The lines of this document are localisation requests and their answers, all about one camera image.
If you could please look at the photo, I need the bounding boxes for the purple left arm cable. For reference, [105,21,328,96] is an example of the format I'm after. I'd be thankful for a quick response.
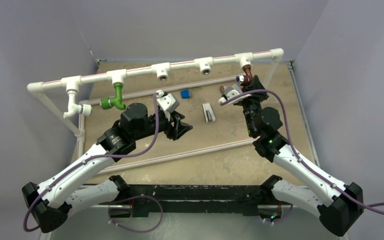
[23,92,165,233]

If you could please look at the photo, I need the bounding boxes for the brown water faucet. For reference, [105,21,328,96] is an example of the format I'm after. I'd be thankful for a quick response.
[235,64,253,86]

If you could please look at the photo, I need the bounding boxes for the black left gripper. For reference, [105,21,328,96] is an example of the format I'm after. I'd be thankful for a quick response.
[133,109,192,141]

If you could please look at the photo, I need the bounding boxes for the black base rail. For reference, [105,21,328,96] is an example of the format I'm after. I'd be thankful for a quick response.
[76,183,322,220]

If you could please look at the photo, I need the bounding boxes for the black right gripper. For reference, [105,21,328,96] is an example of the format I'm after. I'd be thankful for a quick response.
[239,75,267,136]

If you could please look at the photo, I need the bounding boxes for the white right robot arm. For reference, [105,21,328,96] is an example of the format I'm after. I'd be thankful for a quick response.
[235,74,364,237]

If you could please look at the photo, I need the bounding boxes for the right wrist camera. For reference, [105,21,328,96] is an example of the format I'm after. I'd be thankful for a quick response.
[218,84,251,106]

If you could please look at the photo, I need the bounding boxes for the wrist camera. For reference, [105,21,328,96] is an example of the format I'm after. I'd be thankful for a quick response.
[218,84,251,106]
[155,89,180,121]

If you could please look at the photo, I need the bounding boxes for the white stapler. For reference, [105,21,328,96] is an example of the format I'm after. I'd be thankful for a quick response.
[202,103,216,123]

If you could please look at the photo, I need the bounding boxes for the blue cube block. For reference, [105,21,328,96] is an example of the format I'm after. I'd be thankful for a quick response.
[180,89,192,99]

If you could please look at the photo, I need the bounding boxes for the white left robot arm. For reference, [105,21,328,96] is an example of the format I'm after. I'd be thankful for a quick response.
[21,100,193,233]

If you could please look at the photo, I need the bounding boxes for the white PVC pipe frame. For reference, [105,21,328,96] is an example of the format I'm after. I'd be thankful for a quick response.
[26,48,285,175]

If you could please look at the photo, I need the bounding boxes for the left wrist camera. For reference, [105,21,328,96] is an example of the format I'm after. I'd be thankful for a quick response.
[155,89,180,121]

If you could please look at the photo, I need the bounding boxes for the green water faucet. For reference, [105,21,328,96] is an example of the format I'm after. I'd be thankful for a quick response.
[99,82,127,111]

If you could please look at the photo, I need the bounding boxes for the white water faucet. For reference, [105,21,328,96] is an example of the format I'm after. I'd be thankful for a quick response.
[63,90,92,119]

